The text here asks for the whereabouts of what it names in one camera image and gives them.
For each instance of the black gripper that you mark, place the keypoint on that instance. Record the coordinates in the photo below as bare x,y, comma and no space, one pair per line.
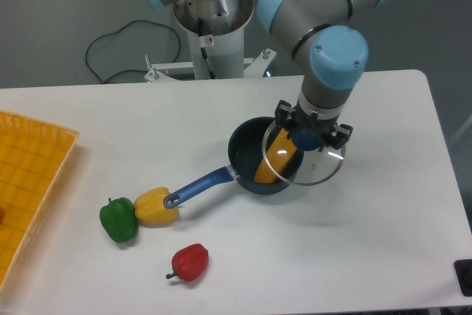
305,128

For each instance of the glass pot lid blue knob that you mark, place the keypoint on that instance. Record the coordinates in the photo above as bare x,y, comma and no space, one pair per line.
309,166

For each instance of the dark blue saucepan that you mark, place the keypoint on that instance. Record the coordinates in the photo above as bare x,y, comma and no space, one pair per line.
245,151

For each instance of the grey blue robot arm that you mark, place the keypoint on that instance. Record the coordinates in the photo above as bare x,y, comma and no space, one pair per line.
331,56

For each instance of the long yellow squash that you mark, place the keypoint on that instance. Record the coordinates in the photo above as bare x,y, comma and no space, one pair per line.
279,153

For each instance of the yellow bell pepper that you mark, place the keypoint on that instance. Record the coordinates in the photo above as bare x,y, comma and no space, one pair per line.
149,208

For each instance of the red bell pepper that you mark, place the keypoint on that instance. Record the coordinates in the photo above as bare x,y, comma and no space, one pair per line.
189,263

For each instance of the black device at table edge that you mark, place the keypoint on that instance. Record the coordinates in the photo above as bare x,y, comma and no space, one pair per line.
463,269

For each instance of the green bell pepper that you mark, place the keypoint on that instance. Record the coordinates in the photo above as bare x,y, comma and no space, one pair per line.
118,220

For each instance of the yellow plastic basket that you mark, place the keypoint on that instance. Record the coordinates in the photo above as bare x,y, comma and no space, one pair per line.
33,155

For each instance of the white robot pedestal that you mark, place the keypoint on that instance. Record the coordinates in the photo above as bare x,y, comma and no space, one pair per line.
215,33

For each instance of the white metal base frame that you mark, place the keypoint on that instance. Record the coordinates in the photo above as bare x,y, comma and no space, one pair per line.
168,72

